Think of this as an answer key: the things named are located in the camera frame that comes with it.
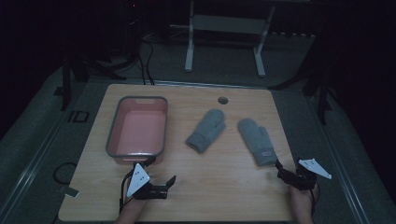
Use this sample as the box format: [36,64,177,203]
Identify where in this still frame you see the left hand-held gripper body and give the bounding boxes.
[125,162,169,201]

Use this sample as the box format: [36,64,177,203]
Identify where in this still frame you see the pink basin with grey rim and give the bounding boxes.
[105,95,169,166]

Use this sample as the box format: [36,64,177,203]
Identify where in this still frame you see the person's right hand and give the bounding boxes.
[289,183,319,218]

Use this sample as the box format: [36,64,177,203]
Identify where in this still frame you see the black cable loop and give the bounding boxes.
[52,161,78,186]

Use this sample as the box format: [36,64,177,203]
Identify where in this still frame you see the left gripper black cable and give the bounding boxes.
[119,170,138,215]

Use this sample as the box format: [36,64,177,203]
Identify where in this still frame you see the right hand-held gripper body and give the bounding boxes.
[289,158,332,191]

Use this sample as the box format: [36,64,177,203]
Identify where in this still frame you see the black tripod stand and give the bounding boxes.
[53,18,141,112]
[268,36,335,126]

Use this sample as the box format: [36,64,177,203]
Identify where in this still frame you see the person's left hand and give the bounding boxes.
[121,195,148,220]

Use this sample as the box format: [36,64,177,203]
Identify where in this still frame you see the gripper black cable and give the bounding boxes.
[119,170,138,215]
[309,186,320,217]

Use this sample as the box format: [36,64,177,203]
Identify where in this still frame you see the plain grey mitten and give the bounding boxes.
[185,108,227,155]

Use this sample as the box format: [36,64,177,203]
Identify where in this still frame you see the grey mitten with label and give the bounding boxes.
[236,118,279,168]

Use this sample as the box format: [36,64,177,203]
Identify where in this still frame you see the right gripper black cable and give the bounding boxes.
[309,186,320,217]

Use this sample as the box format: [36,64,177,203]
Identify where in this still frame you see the white metal stand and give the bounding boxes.
[184,0,276,78]

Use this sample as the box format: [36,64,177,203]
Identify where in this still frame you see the black floor cables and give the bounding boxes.
[136,38,156,86]

